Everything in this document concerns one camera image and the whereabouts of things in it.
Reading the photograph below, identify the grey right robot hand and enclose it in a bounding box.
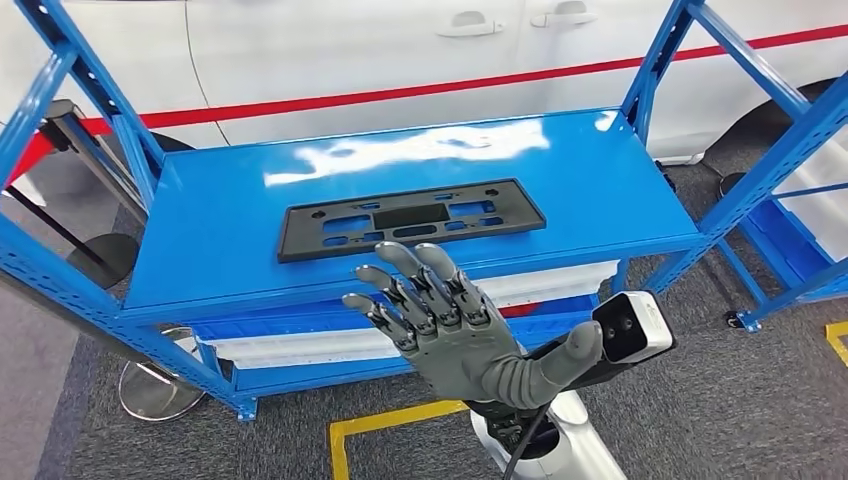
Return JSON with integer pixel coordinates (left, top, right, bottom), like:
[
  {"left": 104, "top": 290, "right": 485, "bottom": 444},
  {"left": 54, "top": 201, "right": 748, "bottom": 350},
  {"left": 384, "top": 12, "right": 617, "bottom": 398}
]
[{"left": 341, "top": 241, "right": 605, "bottom": 412}]

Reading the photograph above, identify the black plastic licence plate frame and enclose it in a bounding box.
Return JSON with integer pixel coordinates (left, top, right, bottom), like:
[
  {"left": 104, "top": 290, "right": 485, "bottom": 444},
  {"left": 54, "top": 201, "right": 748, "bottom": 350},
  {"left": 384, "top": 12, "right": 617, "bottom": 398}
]
[{"left": 276, "top": 178, "right": 548, "bottom": 264}]

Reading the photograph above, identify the blue metal shelf rack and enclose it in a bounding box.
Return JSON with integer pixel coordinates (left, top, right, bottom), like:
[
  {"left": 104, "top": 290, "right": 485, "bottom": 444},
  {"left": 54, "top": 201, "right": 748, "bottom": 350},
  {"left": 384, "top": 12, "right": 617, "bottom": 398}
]
[
  {"left": 0, "top": 0, "right": 848, "bottom": 423},
  {"left": 715, "top": 178, "right": 848, "bottom": 334}
]

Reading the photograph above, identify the red barrier belt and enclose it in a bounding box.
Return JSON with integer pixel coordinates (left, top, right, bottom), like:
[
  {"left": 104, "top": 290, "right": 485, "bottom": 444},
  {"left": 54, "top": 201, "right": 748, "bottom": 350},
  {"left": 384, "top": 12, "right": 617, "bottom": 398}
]
[
  {"left": 6, "top": 129, "right": 58, "bottom": 187},
  {"left": 79, "top": 23, "right": 848, "bottom": 137}
]

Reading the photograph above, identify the chrome-base barrier stanchion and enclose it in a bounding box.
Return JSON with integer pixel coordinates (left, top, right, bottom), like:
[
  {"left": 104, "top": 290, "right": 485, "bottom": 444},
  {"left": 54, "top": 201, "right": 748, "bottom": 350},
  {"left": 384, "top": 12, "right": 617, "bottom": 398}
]
[{"left": 0, "top": 268, "right": 208, "bottom": 423}]

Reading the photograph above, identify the white car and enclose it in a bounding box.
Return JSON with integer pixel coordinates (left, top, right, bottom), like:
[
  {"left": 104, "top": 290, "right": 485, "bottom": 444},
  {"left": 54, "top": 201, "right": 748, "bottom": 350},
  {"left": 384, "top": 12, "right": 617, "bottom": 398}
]
[{"left": 0, "top": 0, "right": 848, "bottom": 167}]

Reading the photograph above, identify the black round stanchion base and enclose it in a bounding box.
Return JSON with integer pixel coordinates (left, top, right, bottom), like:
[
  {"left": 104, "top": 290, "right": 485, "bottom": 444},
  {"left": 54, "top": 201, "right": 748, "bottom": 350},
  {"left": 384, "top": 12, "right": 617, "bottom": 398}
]
[{"left": 718, "top": 172, "right": 750, "bottom": 200}]

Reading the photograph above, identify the thin black pole stanchion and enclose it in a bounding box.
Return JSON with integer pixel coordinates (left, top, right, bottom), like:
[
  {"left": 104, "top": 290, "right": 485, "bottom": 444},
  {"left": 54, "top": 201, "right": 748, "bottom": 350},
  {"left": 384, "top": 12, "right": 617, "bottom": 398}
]
[{"left": 0, "top": 188, "right": 140, "bottom": 291}]

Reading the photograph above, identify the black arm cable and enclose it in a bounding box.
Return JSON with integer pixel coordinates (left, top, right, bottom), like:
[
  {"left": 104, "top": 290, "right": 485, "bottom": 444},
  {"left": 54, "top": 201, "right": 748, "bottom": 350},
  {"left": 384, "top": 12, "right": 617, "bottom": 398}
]
[{"left": 502, "top": 400, "right": 554, "bottom": 480}]

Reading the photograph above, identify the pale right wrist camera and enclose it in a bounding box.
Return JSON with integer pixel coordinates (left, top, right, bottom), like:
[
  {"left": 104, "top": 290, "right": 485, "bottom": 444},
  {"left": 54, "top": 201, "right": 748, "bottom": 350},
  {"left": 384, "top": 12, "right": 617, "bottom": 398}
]
[{"left": 591, "top": 290, "right": 677, "bottom": 366}]

